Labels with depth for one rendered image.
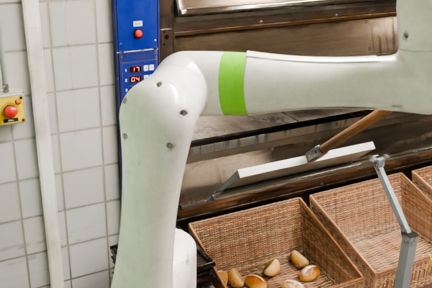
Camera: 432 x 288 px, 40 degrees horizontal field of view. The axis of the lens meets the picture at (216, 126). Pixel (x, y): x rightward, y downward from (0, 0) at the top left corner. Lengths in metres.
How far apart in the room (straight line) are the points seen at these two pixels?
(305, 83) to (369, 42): 1.65
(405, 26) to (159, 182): 0.47
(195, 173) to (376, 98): 1.47
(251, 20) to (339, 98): 1.30
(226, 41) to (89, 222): 0.86
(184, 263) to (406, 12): 0.64
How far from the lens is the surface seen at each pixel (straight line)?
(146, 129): 0.92
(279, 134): 2.52
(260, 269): 2.67
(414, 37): 1.02
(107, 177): 2.26
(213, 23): 2.22
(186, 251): 1.26
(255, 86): 1.03
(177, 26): 2.16
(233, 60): 1.06
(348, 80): 1.03
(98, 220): 2.33
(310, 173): 2.20
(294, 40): 2.44
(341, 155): 2.11
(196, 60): 1.07
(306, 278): 2.60
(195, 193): 2.42
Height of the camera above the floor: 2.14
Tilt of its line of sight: 22 degrees down
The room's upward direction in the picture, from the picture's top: 1 degrees clockwise
